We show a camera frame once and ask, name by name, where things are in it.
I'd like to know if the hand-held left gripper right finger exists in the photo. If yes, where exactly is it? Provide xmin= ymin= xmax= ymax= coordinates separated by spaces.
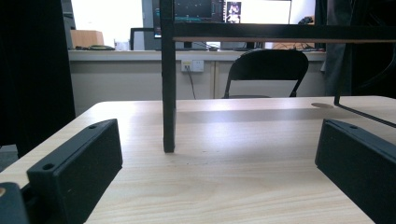
xmin=314 ymin=118 xmax=396 ymax=224

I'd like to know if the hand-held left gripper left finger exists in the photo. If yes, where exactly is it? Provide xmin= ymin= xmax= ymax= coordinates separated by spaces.
xmin=26 ymin=118 xmax=123 ymax=224

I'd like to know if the black two-tier shelf rack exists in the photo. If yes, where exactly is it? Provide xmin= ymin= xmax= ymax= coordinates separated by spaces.
xmin=159 ymin=0 xmax=396 ymax=154

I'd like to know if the black curtain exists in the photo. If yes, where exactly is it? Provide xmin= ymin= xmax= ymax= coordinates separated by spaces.
xmin=0 ymin=0 xmax=77 ymax=159
xmin=350 ymin=0 xmax=396 ymax=100

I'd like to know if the grey hanging cloth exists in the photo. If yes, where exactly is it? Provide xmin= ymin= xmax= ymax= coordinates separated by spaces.
xmin=314 ymin=0 xmax=353 ymax=97

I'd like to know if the white counter ledge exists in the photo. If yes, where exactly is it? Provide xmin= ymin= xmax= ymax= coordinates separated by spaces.
xmin=67 ymin=49 xmax=327 ymax=63

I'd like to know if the black folding chair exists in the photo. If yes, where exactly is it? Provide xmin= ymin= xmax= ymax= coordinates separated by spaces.
xmin=221 ymin=49 xmax=310 ymax=100

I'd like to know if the cardboard box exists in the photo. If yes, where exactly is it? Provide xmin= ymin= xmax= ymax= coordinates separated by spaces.
xmin=70 ymin=29 xmax=105 ymax=49

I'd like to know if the small dark monitor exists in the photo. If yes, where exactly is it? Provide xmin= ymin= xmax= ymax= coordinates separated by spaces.
xmin=129 ymin=27 xmax=163 ymax=51

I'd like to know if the computer monitor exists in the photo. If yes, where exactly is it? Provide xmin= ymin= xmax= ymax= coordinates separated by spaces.
xmin=152 ymin=0 xmax=293 ymax=39

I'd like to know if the black power cable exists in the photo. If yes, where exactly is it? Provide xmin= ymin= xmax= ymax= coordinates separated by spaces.
xmin=185 ymin=66 xmax=197 ymax=100

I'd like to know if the white wall socket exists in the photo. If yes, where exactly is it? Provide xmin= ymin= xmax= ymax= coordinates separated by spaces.
xmin=180 ymin=59 xmax=205 ymax=74

